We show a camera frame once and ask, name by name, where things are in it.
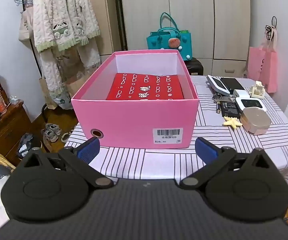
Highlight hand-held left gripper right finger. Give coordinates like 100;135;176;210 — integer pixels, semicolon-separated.
179;137;275;189

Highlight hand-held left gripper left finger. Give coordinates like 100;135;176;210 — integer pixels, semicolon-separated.
17;137;114;188

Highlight cream starfish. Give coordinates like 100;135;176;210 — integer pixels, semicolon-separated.
222;117;243;130

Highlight black battery pack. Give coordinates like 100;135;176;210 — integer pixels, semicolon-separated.
220;102;241;120

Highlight pink cardboard box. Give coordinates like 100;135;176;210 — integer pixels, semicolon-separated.
71;49;199;149

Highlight silver rounded square case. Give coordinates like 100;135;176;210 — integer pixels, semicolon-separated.
240;107;271;136

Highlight white router black top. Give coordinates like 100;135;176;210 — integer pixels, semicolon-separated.
235;97;267;113

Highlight white charger block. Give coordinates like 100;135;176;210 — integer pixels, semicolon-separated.
233;89;250;98

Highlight white router rounded screen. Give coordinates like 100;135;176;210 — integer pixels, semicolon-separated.
207;75;229;95

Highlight black phone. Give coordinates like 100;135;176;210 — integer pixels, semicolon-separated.
220;77;245;93

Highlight cream plastic clip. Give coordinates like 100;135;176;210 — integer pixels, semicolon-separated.
249;80;266;98

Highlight grey sneaker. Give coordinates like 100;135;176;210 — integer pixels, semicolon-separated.
45;123;61;133
41;129;59;142

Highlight striped white tablecloth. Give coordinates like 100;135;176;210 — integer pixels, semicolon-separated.
64;75;288;205

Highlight white green plastic bag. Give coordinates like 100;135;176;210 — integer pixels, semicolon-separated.
53;90;74;110

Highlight yellow trash bin black liner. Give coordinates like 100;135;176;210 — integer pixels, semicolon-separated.
16;133;43;159

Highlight plain brown paper bag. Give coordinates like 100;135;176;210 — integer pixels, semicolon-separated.
39;77;59;109

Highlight red patterned cloth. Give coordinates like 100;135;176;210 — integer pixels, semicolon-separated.
106;73;185;101

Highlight wooden cabinet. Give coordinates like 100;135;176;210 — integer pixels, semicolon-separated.
0;100;32;167

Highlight black suitcase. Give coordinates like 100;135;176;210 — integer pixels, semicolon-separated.
184;57;204;76

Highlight pink shopping bag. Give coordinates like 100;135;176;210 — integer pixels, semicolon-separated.
247;26;278;93

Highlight teal felt handbag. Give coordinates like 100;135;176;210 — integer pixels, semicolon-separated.
146;12;192;61

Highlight cream side cabinet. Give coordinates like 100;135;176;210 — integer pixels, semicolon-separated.
81;0;122;56

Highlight beige canvas tote bag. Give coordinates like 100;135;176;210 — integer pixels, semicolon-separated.
18;0;36;43

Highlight cream fluffy pajama top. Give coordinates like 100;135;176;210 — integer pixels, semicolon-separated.
33;0;101;53

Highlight cream wardrobe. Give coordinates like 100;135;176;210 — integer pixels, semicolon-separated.
120;0;250;78

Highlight black hair ties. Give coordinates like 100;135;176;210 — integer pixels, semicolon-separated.
265;16;278;40

